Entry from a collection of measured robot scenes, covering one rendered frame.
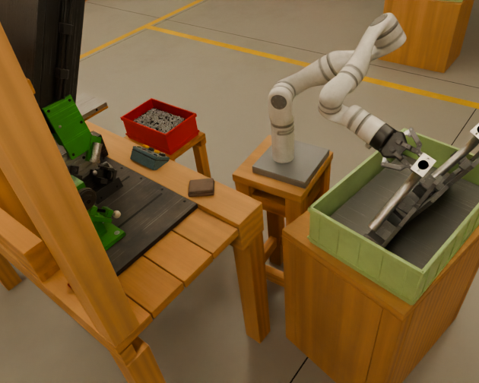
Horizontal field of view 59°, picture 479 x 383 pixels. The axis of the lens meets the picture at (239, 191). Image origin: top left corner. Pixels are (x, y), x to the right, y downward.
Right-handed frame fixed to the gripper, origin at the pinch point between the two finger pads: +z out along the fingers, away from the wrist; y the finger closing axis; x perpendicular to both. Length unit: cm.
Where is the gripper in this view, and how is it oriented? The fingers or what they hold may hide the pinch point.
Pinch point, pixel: (420, 163)
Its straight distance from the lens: 126.6
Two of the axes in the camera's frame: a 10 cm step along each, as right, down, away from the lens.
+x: 3.8, 0.3, 9.2
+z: 7.2, 6.2, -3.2
